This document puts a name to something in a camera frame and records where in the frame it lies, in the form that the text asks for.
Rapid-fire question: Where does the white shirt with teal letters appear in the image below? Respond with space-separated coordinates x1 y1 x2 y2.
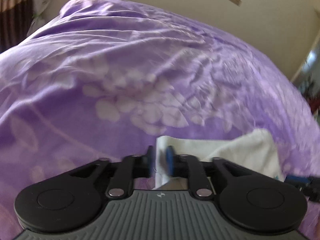
155 128 284 190

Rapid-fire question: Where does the purple floral bed sheet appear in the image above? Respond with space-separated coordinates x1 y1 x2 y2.
1 0 319 239

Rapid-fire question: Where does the brown striped curtain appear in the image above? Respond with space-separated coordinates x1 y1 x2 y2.
0 0 33 52

